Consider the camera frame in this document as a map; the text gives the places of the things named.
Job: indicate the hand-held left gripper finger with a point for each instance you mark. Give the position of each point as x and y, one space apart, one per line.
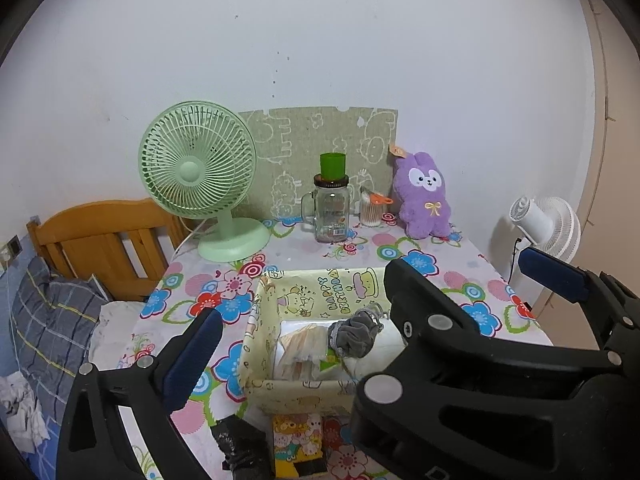
192 355

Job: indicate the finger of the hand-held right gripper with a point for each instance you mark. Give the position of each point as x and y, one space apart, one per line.
555 272
450 360

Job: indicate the white pink soft packet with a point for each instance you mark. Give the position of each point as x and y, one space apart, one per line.
372 357

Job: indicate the grey scrunchie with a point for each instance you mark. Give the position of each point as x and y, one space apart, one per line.
355 335

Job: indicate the black plastic bag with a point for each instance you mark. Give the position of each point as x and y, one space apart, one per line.
245 447

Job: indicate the yellow cartoon fabric storage box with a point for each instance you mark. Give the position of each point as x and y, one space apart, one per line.
300 295

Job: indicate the yellow cartoon tissue pack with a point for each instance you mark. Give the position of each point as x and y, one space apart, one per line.
297 440

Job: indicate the white fan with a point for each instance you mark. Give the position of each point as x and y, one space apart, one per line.
555 225

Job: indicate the white crumpled blanket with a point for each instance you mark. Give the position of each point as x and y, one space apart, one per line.
117 325

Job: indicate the grey plaid pillow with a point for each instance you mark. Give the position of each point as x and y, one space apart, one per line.
55 330

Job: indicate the purple plush bunny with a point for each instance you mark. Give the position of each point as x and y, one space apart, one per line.
425 200

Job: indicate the beige door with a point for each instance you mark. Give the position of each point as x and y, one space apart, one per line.
612 135

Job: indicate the wooden headboard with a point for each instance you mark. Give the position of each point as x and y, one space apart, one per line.
95 225

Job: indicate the cotton swab container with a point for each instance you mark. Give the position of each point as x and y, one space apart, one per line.
371 212

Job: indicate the grey white crumpled cloth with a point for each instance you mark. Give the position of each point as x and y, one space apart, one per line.
22 410

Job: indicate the blue checked bedsheet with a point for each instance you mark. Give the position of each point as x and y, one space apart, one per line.
47 460

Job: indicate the green desk fan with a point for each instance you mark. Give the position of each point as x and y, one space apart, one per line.
192 167

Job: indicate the glass jar mug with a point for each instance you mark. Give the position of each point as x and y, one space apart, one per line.
331 215

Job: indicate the green plastic cup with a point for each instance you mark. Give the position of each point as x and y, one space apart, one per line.
333 166

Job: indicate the green patterned board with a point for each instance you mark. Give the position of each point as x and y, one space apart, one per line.
310 130

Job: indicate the wall socket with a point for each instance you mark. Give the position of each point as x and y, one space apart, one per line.
12 249

